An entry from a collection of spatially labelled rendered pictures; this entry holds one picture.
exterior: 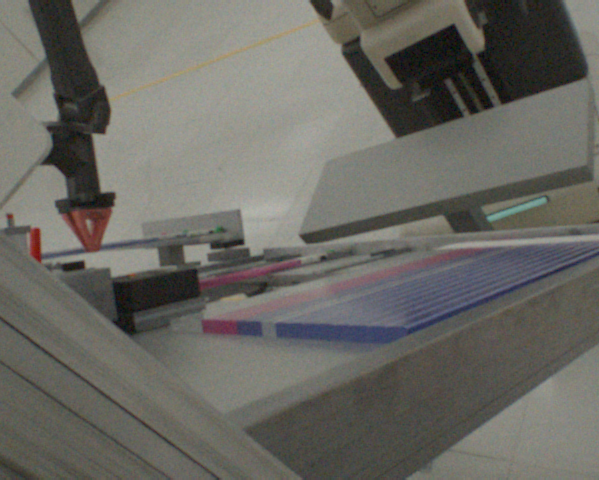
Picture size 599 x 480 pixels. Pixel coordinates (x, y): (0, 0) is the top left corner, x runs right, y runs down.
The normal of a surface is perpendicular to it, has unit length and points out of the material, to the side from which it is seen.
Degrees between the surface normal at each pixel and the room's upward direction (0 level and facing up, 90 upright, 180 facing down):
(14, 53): 91
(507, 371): 90
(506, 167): 0
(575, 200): 90
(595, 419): 0
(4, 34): 90
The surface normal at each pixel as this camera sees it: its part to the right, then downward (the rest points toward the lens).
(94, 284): 0.73, -0.06
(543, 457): -0.55, -0.65
